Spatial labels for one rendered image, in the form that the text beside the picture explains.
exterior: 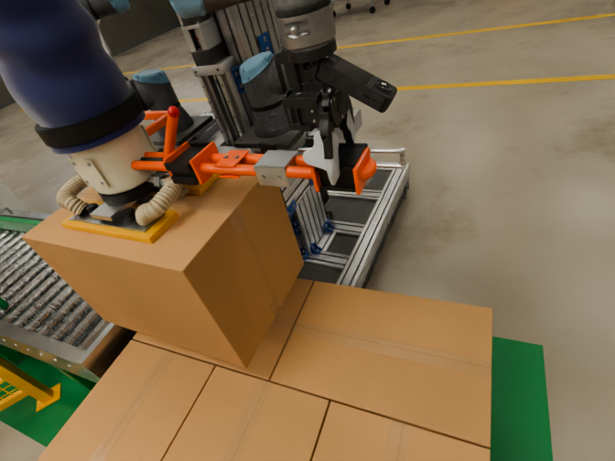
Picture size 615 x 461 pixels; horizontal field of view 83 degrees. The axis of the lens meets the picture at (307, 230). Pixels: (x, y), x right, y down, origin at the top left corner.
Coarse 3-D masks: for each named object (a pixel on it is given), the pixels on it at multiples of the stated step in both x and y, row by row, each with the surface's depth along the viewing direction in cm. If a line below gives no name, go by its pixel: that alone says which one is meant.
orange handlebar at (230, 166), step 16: (160, 112) 107; (160, 128) 101; (224, 160) 71; (240, 160) 70; (256, 160) 70; (368, 160) 60; (224, 176) 71; (240, 176) 70; (288, 176) 64; (304, 176) 62; (368, 176) 58
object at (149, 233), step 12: (96, 204) 90; (72, 216) 93; (84, 216) 91; (120, 216) 87; (132, 216) 83; (168, 216) 83; (72, 228) 91; (84, 228) 88; (96, 228) 86; (108, 228) 85; (120, 228) 83; (132, 228) 82; (144, 228) 81; (156, 228) 80; (132, 240) 82; (144, 240) 79
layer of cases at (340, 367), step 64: (320, 320) 117; (384, 320) 112; (448, 320) 106; (128, 384) 116; (192, 384) 110; (256, 384) 105; (320, 384) 101; (384, 384) 97; (448, 384) 93; (64, 448) 104; (128, 448) 100; (192, 448) 96; (256, 448) 92; (320, 448) 88; (384, 448) 85; (448, 448) 82
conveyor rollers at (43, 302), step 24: (0, 240) 216; (0, 264) 195; (24, 264) 190; (48, 264) 184; (0, 288) 174; (24, 288) 169; (48, 288) 168; (0, 312) 160; (24, 312) 160; (48, 312) 153; (72, 312) 154; (96, 312) 145; (48, 336) 145; (72, 336) 138; (96, 336) 136
